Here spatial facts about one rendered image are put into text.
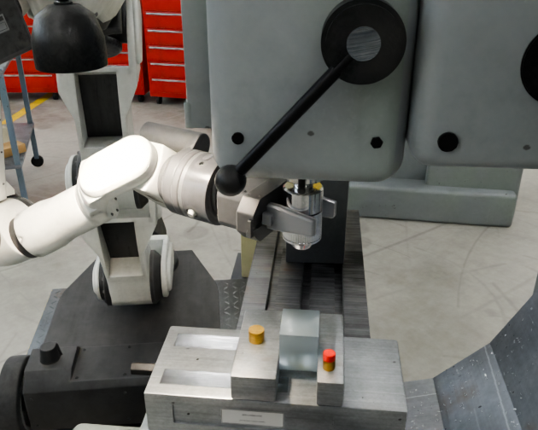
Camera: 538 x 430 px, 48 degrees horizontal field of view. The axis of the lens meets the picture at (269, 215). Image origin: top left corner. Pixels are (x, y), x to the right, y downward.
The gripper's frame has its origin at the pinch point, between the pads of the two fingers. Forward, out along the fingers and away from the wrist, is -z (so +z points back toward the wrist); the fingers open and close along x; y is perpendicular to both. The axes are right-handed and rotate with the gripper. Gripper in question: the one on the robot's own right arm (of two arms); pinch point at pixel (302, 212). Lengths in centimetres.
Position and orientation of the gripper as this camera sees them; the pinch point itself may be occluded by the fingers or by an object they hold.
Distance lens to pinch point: 71.2
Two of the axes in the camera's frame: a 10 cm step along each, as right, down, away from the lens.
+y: -0.1, 8.9, 4.5
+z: -8.6, -2.4, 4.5
